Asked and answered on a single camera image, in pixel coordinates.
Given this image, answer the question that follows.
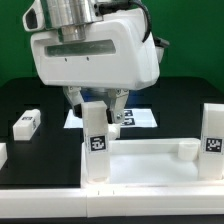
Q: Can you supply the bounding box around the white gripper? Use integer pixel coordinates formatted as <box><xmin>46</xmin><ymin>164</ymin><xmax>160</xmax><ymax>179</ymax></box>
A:
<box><xmin>31</xmin><ymin>9</ymin><xmax>160</xmax><ymax>124</ymax></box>

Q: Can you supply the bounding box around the white desk top tray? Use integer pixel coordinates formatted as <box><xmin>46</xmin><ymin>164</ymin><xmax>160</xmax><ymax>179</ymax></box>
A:
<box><xmin>81</xmin><ymin>138</ymin><xmax>224</xmax><ymax>188</ymax></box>

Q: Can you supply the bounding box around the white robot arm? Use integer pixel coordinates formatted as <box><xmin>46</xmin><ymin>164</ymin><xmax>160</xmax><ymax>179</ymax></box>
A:
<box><xmin>31</xmin><ymin>0</ymin><xmax>159</xmax><ymax>123</ymax></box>

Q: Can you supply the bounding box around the white marker sheet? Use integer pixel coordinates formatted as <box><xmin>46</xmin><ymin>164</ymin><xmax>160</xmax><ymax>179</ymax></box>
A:
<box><xmin>64</xmin><ymin>108</ymin><xmax>157</xmax><ymax>129</ymax></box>

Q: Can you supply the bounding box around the white left barrier block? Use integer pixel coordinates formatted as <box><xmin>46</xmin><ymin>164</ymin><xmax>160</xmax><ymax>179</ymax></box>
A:
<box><xmin>0</xmin><ymin>143</ymin><xmax>8</xmax><ymax>170</ymax></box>

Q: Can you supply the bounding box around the white front barrier rail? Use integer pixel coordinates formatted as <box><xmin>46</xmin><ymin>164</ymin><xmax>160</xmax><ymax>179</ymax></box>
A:
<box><xmin>0</xmin><ymin>186</ymin><xmax>224</xmax><ymax>219</ymax></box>

